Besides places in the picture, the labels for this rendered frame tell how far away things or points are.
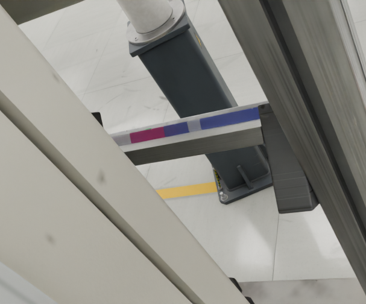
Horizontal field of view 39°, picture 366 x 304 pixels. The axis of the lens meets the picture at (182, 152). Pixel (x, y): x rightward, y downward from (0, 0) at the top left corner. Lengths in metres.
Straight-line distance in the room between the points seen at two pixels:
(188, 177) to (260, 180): 0.33
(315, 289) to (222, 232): 0.97
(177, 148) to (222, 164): 1.50
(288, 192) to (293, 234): 1.43
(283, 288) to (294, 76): 0.70
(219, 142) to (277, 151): 0.03
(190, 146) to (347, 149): 0.09
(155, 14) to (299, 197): 1.22
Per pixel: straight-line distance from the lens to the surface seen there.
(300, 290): 0.90
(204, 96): 1.60
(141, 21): 1.48
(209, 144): 0.30
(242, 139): 0.29
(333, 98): 0.24
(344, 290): 0.88
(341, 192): 0.29
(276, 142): 0.29
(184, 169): 2.10
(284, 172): 0.29
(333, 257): 1.64
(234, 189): 1.90
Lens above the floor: 1.39
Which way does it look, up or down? 40 degrees down
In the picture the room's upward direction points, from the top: 36 degrees counter-clockwise
